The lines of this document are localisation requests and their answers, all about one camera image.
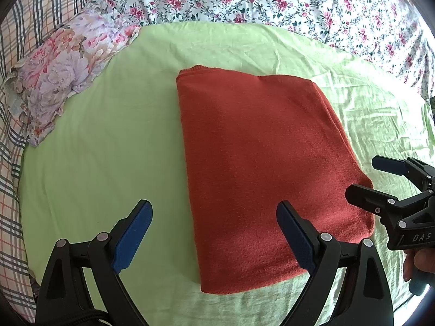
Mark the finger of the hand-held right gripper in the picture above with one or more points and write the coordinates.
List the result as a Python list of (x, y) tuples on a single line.
[(370, 198), (390, 165)]

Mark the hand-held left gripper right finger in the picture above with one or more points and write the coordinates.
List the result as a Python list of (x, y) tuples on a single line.
[(295, 236)]

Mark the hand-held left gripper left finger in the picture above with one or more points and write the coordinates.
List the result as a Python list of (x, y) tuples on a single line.
[(133, 234)]

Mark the orange knit sweater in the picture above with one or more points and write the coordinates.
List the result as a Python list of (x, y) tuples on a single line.
[(258, 163)]

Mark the person's right hand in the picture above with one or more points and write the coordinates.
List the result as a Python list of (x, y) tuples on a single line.
[(419, 261)]

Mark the light green bed sheet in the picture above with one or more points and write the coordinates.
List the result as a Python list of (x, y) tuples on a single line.
[(102, 163)]

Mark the plaid blanket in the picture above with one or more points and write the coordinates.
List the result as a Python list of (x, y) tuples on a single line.
[(10, 183)]

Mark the pink floral pillow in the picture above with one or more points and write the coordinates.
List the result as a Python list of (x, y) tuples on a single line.
[(64, 71)]

